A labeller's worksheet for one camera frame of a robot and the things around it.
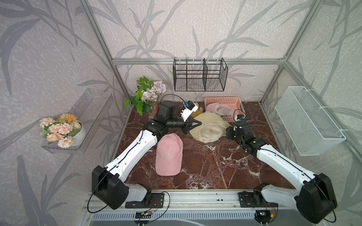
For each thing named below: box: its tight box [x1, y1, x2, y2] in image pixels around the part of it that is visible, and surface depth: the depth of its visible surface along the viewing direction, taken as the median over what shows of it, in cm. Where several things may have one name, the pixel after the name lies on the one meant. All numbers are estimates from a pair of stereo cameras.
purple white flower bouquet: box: [123, 75, 167, 116], surface depth 87 cm
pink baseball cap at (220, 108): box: [206, 102, 235, 116], surface depth 113 cm
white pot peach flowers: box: [39, 113, 84, 149], surface depth 51 cm
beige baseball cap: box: [189, 112, 232, 144], surface depth 77 cm
